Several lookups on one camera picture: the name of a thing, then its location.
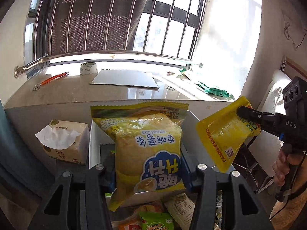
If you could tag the steel window rail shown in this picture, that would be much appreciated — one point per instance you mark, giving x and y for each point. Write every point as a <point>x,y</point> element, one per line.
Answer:
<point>107,55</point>

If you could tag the white cardboard box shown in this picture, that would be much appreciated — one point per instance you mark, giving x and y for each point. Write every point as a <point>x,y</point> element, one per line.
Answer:
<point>190,140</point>

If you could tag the yellow potato stick bag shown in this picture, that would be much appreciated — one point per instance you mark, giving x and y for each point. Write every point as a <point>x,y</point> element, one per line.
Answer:
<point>147,139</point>

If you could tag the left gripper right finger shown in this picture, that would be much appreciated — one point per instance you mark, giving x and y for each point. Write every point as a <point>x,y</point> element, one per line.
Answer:
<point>240,207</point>

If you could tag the green seaweed snack bag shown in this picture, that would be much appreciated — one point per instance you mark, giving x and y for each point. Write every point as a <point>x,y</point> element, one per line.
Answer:
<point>156,221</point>

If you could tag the tissue box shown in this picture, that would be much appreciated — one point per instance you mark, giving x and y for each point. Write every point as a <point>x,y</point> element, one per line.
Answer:
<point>66,141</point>

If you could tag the right hand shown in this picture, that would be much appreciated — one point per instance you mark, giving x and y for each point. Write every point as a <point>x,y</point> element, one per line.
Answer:
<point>281,168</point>

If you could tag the orange beaded tool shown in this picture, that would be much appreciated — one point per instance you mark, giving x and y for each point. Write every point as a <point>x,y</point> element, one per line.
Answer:
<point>55,77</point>

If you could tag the green plastic bag on sill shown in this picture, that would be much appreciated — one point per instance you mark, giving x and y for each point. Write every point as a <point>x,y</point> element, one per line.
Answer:
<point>214,91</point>

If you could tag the grey flat board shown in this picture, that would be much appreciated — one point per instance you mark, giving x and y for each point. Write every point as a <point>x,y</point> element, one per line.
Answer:
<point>125,78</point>

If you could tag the tape roll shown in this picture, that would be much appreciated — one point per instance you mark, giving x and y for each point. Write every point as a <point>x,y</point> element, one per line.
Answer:
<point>87,68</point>

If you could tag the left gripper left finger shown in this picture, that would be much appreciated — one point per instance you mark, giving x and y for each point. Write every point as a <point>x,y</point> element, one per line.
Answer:
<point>76,201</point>

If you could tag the long beige cracker pack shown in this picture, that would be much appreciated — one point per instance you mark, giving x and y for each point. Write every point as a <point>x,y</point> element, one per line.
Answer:
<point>181,208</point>

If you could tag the yellow red-lettered snack pouch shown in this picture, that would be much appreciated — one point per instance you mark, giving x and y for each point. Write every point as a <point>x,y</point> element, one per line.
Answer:
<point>223,133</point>

